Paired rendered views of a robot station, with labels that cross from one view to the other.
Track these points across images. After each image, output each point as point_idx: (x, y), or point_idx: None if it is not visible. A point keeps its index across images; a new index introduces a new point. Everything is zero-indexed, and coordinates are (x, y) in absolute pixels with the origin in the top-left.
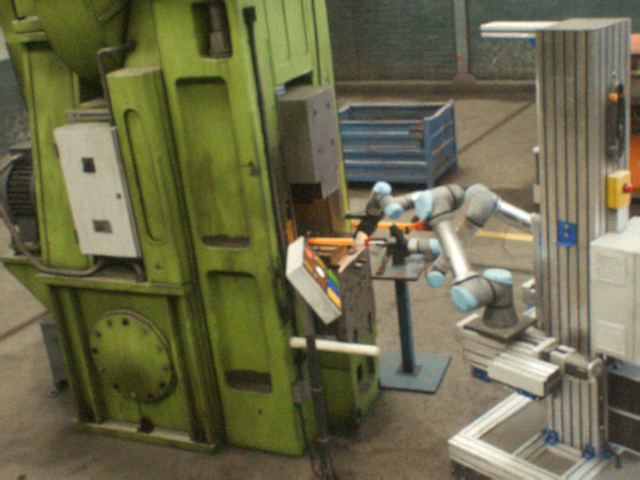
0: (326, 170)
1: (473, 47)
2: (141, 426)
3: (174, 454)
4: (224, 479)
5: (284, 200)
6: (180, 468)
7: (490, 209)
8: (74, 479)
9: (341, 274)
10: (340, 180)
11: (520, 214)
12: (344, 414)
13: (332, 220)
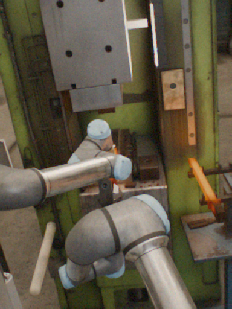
0: (86, 80)
1: None
2: None
3: None
4: (29, 278)
5: (49, 96)
6: (39, 250)
7: (84, 248)
8: (23, 213)
9: (81, 198)
10: (200, 102)
11: (160, 298)
12: None
13: (164, 142)
